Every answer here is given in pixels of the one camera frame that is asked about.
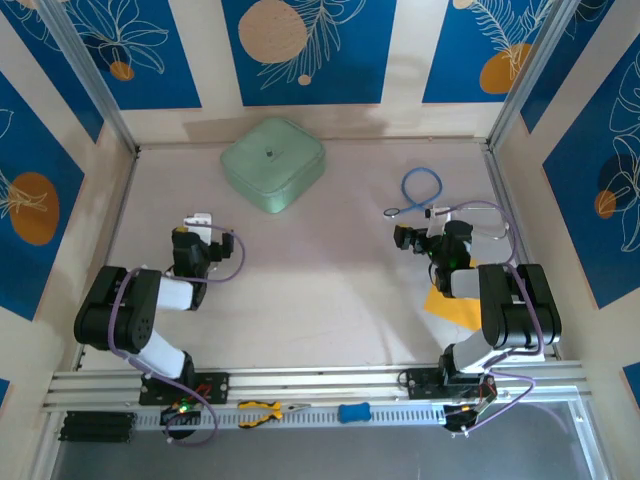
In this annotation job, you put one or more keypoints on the blue stethoscope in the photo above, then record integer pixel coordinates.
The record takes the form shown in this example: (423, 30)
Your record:
(422, 170)

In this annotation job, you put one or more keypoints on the aluminium table side rail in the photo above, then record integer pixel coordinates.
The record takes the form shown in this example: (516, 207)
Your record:
(120, 210)
(497, 170)

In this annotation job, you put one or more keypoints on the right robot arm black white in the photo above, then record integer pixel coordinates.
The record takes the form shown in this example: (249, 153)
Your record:
(515, 320)

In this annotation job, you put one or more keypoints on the black ribbed block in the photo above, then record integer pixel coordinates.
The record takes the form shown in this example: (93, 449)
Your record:
(97, 427)

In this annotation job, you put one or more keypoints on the blue bone-shaped block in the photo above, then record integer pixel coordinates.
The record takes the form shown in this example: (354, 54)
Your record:
(354, 413)

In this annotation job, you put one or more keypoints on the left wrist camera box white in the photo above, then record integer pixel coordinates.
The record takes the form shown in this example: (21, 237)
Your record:
(199, 218)

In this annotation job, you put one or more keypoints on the aluminium frame post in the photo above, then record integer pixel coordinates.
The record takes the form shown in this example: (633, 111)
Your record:
(92, 75)
(528, 75)

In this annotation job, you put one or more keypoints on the orange paper sheet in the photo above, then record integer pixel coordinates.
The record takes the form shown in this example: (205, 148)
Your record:
(450, 312)

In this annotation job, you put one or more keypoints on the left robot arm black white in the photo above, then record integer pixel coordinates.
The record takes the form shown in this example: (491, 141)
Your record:
(125, 325)

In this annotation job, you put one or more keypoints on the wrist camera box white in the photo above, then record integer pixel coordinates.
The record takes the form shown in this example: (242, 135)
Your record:
(199, 218)
(438, 217)

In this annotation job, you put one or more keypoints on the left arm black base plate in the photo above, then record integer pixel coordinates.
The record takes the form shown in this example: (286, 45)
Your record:
(217, 387)

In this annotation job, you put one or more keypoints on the mint green zip pouch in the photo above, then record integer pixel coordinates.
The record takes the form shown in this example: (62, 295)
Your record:
(272, 165)

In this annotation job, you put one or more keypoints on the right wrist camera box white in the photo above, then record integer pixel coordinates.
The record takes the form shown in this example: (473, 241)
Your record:
(438, 217)

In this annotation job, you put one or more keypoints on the aluminium mounting rail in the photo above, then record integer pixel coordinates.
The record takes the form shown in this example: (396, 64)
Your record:
(320, 380)

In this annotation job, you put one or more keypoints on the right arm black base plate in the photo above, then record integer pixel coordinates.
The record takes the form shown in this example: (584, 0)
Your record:
(420, 385)

